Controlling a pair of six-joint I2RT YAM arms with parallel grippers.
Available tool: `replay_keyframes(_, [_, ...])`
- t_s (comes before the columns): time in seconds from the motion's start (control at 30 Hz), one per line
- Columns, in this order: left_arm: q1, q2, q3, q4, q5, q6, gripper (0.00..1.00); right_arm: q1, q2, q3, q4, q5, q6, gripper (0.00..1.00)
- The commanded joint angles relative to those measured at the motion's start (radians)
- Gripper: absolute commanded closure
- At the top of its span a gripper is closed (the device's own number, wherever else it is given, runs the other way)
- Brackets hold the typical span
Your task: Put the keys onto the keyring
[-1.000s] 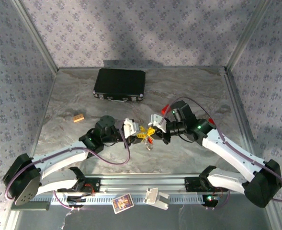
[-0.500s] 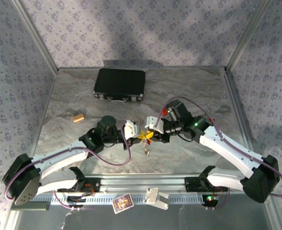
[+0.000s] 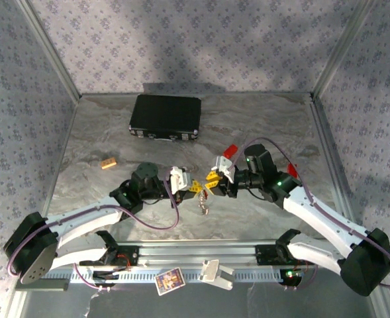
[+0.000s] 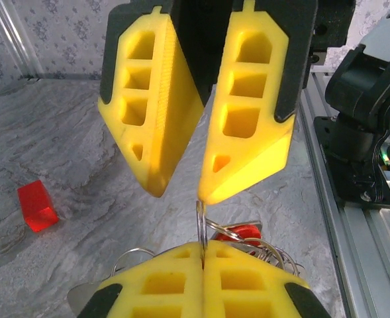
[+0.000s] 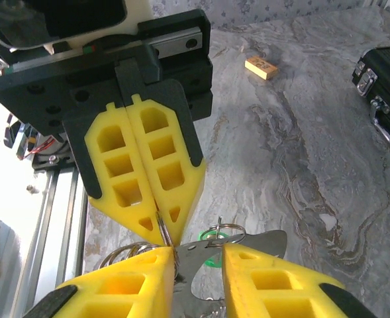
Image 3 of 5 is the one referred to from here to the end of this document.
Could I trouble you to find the black ribbed metal case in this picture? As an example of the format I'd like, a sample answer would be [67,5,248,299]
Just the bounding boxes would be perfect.
[128,94,202,142]

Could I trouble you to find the colourful playing card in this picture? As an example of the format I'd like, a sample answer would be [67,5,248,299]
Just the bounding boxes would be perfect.
[154,267,186,297]

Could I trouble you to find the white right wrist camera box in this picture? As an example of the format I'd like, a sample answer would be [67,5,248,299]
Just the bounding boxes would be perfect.
[214,154,237,184]

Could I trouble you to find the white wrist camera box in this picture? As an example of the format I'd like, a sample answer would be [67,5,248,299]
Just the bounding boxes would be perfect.
[214,154,237,184]
[166,166,193,193]

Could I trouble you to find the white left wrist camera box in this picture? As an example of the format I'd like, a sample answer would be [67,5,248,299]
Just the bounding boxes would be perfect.
[166,166,193,193]

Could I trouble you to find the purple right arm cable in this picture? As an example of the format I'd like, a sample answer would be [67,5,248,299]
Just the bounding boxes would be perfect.
[240,137,390,292]

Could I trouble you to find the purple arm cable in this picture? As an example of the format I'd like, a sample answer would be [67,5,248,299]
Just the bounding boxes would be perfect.
[240,137,390,292]
[7,170,181,292]

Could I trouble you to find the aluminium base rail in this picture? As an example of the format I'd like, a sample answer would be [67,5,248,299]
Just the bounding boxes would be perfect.
[17,240,379,270]

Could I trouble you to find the aluminium side rail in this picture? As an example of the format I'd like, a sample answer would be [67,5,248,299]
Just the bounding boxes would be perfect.
[309,97,376,244]
[25,97,81,242]

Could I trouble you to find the aluminium back rail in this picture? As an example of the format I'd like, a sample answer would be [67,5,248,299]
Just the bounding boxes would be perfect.
[78,92,315,100]

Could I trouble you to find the white plastic bracket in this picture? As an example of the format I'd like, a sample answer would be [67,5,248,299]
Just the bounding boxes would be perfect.
[197,259,235,292]

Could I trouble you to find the slotted grey cable duct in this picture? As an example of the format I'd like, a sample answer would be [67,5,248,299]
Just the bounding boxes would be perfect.
[45,268,301,283]

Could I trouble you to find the black cable connector board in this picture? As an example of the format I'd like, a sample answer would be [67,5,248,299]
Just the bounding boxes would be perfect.
[279,268,304,286]
[92,270,120,288]

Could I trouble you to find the aluminium frame post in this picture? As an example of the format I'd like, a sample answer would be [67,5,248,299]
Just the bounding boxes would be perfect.
[312,0,377,100]
[15,0,82,100]

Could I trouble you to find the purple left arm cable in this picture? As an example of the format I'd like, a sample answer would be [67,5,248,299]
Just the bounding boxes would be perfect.
[7,170,181,292]

